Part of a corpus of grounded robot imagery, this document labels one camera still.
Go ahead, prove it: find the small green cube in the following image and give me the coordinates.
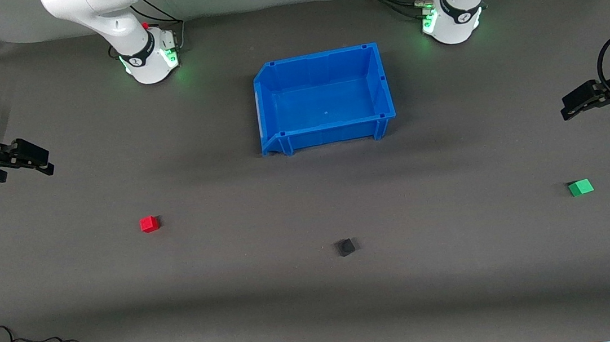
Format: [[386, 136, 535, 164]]
[[567, 178, 595, 198]]

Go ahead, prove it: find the small red cube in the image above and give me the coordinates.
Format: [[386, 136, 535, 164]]
[[139, 215, 161, 234]]

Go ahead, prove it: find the small black cube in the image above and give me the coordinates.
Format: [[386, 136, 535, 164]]
[[334, 237, 357, 258]]

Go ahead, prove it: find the blue plastic bin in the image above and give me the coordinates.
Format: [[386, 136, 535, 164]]
[[250, 41, 400, 159]]

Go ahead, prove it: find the dark grey table cloth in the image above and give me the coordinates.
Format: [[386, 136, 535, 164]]
[[0, 0, 610, 342]]

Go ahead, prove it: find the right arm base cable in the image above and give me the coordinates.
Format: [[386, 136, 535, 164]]
[[127, 0, 189, 57]]

